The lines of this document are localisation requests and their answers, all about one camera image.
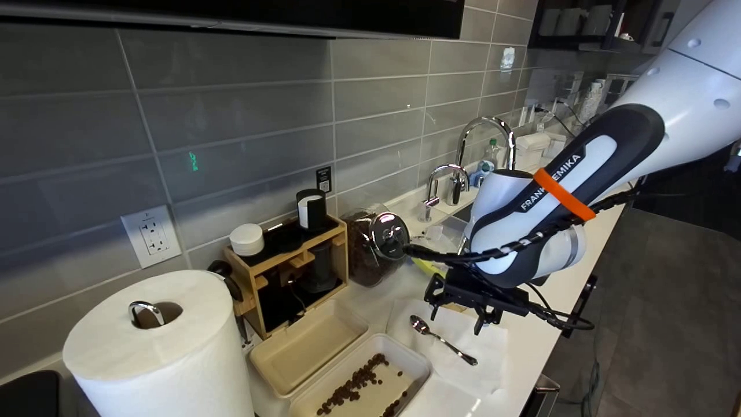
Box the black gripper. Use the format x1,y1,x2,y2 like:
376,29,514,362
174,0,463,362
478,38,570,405
421,265,545,336

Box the white paper napkin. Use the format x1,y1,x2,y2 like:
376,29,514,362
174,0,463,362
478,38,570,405
385,296,514,399

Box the metal spoon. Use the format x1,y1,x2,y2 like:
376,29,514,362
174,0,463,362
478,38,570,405
408,313,482,369

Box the yellow sponge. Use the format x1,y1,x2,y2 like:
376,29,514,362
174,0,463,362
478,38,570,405
413,254,448,282

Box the white tray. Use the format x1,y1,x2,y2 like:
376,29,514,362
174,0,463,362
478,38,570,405
286,331,434,417

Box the clear plastic container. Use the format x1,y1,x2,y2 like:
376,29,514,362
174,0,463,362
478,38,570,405
411,215,475,273

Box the glass jar with metal lid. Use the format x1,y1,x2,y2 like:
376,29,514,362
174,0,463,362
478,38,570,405
344,205,413,290

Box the coffee beans pile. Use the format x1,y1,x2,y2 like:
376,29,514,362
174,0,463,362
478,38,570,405
315,351,413,417

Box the small chrome faucet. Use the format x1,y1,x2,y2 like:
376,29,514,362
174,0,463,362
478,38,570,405
421,161,473,223

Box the wooden organizer shelf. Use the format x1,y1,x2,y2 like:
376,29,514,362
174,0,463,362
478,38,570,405
220,215,353,341

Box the beige empty tray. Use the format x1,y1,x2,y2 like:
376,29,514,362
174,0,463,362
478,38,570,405
249,302,370,400

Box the blue dish soap bottle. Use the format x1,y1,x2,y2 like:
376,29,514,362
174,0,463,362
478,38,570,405
471,136,502,178

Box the black and white canister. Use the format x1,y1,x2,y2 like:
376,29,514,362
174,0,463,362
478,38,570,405
295,188,330,231

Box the white box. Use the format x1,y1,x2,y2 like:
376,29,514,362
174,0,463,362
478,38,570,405
511,124,574,172

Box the large chrome faucet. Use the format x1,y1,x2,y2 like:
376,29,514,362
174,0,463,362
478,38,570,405
458,113,519,174

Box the white round lid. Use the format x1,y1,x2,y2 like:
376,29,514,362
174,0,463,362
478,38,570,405
228,223,267,259

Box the white paper towel roll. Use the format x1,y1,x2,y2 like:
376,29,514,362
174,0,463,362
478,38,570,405
61,269,258,417

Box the metal paper towel holder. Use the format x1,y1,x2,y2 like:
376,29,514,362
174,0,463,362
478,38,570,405
126,299,169,334

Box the dark upper cabinet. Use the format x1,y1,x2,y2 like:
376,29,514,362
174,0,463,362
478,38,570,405
0,0,467,41

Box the black cabinet handle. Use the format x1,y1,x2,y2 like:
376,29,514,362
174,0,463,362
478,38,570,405
561,273,602,341

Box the orange cable strap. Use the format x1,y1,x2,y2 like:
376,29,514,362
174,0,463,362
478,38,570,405
531,166,602,225

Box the black wall outlet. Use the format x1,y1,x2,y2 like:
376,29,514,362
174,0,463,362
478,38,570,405
313,164,333,194

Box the white wall outlet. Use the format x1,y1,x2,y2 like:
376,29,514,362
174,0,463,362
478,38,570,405
121,204,183,270

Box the dark wall shelf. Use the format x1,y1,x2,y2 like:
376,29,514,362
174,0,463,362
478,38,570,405
531,0,677,54

